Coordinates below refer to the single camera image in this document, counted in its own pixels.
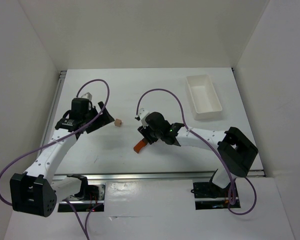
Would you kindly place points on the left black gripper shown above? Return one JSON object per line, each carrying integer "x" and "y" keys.
{"x": 95, "y": 119}

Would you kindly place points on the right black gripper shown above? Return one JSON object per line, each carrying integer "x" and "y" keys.
{"x": 145, "y": 136}

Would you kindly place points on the small light wood cube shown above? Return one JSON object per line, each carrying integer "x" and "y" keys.
{"x": 118, "y": 122}

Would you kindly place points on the orange arch block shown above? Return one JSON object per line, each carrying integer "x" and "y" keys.
{"x": 140, "y": 145}

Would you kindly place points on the white plastic bin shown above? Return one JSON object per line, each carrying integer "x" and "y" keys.
{"x": 202, "y": 97}

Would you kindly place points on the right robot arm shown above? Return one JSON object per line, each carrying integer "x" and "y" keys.
{"x": 236, "y": 151}

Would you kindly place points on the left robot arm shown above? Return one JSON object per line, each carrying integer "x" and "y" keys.
{"x": 34, "y": 192}

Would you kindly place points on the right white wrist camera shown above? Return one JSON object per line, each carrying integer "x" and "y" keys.
{"x": 141, "y": 116}

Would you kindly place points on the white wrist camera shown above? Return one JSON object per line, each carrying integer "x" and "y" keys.
{"x": 88, "y": 96}
{"x": 141, "y": 116}

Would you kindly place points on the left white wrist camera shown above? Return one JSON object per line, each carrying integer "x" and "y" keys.
{"x": 88, "y": 96}

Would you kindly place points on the aluminium front rail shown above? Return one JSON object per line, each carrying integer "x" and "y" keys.
{"x": 149, "y": 176}

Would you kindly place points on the aluminium rail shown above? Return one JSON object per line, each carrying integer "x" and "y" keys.
{"x": 53, "y": 108}
{"x": 149, "y": 176}

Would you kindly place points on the aluminium left rail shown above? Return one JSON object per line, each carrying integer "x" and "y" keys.
{"x": 53, "y": 108}

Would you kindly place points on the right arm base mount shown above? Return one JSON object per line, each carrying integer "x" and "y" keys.
{"x": 208, "y": 196}

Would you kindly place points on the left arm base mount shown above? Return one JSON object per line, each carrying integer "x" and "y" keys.
{"x": 93, "y": 198}

